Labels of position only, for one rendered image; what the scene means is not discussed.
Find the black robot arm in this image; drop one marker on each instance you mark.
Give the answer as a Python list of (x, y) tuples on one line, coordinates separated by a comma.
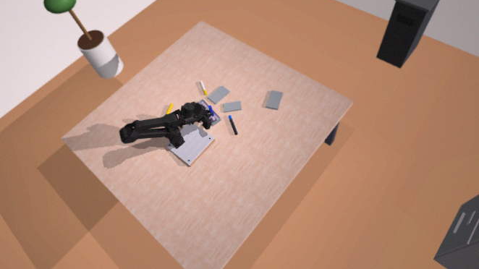
[(143, 128)]

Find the grey keyboard with white letter keys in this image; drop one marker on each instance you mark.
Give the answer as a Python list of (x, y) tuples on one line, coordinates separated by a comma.
[(215, 119)]

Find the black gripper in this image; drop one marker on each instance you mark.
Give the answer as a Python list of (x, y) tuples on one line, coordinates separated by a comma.
[(205, 120)]

